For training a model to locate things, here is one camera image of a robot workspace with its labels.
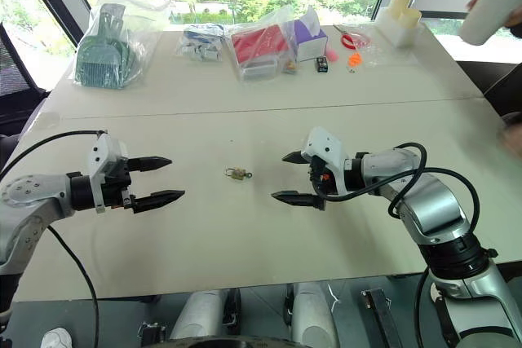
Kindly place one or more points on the purple tissue box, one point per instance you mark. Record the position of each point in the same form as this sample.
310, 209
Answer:
312, 40

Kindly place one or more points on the dark chair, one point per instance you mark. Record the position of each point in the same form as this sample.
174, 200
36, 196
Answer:
497, 79

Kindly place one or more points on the black metal bar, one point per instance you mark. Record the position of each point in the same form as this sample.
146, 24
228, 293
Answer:
381, 319

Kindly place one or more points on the bag of blue white packets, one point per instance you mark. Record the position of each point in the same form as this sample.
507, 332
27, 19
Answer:
200, 44

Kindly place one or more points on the small brass padlock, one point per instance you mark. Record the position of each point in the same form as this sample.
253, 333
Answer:
235, 173

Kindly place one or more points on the green plastic dustpans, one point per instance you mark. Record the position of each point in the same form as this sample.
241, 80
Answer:
106, 54

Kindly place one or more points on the small brass trinket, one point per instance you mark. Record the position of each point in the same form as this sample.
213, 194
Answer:
290, 67

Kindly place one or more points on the clear bag around dustpans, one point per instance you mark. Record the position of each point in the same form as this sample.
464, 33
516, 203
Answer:
147, 38

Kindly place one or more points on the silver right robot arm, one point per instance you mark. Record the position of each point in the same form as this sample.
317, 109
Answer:
432, 201

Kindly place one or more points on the blurred person's hand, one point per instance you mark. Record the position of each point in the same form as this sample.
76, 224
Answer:
511, 134

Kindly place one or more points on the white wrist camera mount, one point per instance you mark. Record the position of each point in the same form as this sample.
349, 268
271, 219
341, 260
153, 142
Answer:
104, 156
326, 144

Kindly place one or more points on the cream paper tube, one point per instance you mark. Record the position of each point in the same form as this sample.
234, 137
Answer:
411, 18
401, 1

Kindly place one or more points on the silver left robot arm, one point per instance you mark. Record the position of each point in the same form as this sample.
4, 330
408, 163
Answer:
28, 195

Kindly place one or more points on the white paper cup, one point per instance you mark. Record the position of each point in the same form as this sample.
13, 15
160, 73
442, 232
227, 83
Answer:
487, 10

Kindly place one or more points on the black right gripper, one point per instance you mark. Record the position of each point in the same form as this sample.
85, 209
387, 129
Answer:
322, 179

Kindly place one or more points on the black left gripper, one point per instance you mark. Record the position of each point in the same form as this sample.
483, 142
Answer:
116, 195

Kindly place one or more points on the white plastic holder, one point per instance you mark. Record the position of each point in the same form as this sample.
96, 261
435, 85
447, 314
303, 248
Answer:
397, 32

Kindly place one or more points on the pink plastic object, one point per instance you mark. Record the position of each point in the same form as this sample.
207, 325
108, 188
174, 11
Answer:
331, 54

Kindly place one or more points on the black mesh chair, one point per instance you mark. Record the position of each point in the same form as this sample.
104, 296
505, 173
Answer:
16, 79

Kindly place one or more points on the red box in clear bag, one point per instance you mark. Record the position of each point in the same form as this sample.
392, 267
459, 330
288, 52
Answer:
255, 44

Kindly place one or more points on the orange plastic object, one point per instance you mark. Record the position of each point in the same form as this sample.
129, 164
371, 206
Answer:
355, 59

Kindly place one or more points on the silver rounded robot leg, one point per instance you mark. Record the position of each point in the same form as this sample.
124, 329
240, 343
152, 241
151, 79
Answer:
312, 315
197, 315

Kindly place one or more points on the white crumpled paper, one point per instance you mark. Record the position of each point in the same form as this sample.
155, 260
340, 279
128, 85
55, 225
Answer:
57, 339

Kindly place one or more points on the small black box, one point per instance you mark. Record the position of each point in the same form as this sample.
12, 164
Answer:
321, 64

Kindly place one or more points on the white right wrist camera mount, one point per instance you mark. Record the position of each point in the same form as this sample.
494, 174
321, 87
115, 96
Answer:
326, 144

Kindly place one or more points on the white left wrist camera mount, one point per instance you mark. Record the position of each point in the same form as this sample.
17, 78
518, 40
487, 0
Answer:
104, 156

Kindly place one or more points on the dark rounded robot base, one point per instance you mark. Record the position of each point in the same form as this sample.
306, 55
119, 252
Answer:
228, 343

